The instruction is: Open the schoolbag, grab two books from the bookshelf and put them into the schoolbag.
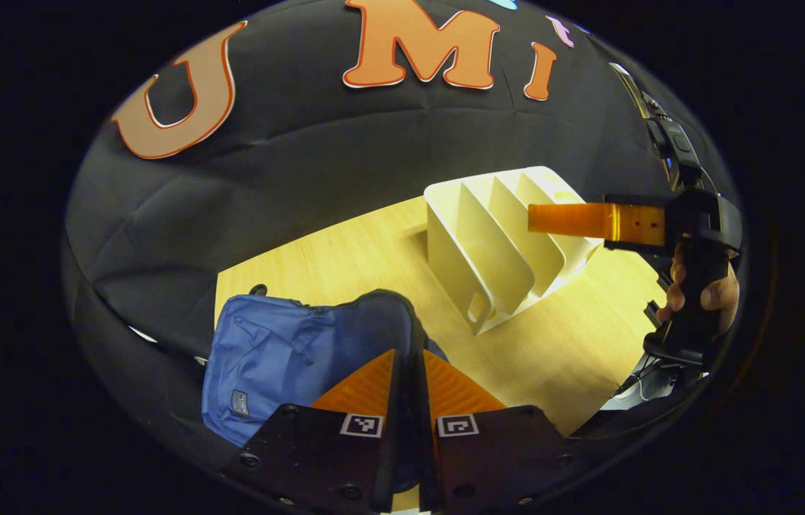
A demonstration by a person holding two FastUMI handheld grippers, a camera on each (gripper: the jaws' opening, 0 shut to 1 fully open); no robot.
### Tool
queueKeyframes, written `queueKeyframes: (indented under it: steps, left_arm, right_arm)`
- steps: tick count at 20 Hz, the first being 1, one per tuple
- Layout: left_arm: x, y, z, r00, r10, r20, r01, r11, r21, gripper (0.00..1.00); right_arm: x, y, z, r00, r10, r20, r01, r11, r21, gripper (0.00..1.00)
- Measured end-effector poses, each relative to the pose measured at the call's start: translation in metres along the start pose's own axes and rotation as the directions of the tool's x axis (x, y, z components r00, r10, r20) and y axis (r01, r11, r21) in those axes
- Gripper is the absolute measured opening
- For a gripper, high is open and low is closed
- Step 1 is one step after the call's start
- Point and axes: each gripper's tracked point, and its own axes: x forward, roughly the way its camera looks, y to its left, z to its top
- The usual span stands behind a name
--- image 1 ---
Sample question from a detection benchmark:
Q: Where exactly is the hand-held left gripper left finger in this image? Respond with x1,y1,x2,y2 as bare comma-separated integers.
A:
219,348,405,514

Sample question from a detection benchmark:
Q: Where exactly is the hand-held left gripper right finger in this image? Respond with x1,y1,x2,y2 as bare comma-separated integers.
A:
413,350,578,514

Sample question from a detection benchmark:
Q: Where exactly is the white bookshelf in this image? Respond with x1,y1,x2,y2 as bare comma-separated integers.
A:
424,166,604,336

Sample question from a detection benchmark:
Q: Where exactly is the blue schoolbag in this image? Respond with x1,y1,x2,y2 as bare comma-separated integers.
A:
201,285,450,448

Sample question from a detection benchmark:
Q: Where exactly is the black backdrop cloth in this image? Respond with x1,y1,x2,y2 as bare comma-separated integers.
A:
63,0,739,480

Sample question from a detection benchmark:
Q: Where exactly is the white metal frame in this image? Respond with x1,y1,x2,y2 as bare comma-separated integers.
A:
599,372,676,413

